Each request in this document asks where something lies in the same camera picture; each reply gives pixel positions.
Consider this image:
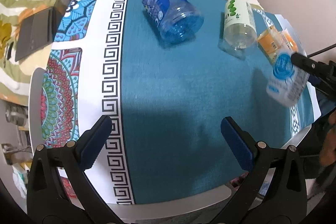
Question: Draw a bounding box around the white translucent cup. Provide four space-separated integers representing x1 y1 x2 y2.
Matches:
266 50 309 107

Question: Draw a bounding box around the orange white wrapped cup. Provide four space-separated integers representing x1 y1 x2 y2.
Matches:
281 29 299 52

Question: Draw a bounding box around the orange-label clear cup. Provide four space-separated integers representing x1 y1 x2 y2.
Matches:
257 26 291 65

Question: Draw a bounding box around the clear green-label cup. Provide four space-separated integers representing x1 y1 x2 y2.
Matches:
219 0 257 59

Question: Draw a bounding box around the blue plastic cup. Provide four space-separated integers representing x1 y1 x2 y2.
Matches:
142 0 204 46

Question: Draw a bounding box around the right hand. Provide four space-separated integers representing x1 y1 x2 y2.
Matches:
319 111 336 166

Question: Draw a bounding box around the teal patterned tablecloth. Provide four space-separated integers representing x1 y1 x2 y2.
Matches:
41 0 315 204

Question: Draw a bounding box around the black phone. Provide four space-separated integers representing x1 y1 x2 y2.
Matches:
6 42 14 60

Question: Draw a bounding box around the grey laptop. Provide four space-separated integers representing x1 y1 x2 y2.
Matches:
15 0 71 61

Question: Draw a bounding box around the black cable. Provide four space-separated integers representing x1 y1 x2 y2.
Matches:
305 44 336 57

